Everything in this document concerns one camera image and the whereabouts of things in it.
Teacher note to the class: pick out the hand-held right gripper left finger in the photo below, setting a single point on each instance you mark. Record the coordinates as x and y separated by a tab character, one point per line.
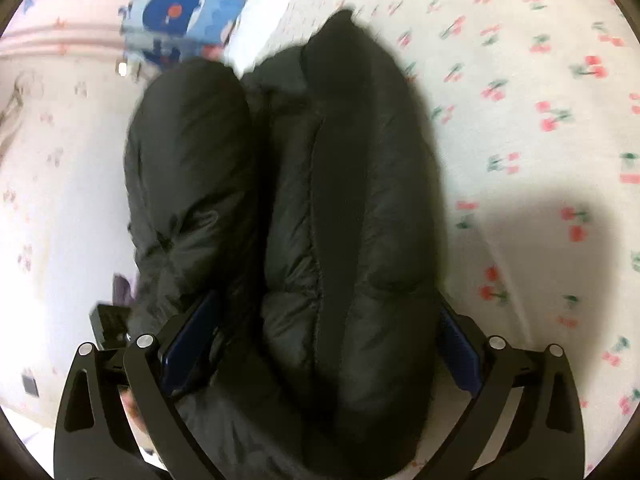
192	345

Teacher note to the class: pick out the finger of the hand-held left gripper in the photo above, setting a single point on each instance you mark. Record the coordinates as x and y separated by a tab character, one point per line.
111	325

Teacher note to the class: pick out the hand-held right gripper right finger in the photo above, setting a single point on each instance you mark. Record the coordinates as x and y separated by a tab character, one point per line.
460	350

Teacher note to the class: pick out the black puffer jacket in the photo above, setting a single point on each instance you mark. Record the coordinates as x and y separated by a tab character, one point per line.
350	210

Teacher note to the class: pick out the light purple cloth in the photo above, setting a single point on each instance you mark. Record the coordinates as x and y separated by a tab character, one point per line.
122	290

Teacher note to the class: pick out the whale print curtain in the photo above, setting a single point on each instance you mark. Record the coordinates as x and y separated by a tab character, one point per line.
170	10

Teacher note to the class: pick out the grey wall socket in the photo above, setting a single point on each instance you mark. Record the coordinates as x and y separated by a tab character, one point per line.
30	384

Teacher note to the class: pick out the white wall switch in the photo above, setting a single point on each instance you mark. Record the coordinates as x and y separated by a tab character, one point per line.
123	68

